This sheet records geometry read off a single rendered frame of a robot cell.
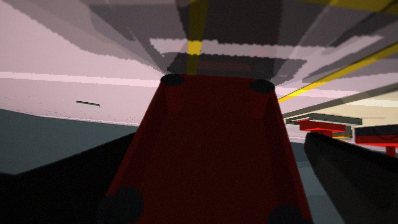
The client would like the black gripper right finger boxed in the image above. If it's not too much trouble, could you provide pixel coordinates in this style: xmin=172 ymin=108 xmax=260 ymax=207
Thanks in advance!
xmin=304 ymin=132 xmax=398 ymax=224

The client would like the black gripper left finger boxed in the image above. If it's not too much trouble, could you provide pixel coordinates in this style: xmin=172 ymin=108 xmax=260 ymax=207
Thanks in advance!
xmin=0 ymin=132 xmax=136 ymax=224

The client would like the red translucent shell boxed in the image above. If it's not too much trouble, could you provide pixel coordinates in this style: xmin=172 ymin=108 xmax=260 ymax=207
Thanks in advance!
xmin=96 ymin=73 xmax=314 ymax=224

